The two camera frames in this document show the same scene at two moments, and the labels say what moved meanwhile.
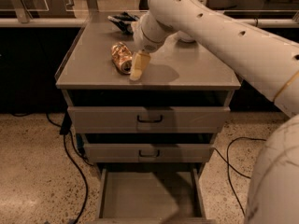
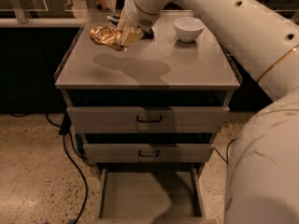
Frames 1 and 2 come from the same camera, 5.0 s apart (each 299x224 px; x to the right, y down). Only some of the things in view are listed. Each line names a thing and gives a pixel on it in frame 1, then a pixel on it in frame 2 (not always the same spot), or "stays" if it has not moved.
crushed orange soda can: (121, 58) to (102, 35)
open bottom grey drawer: (150, 196) stays
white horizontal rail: (82, 21) stays
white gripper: (141, 40) to (135, 19)
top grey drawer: (149, 119) stays
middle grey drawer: (149, 152) stays
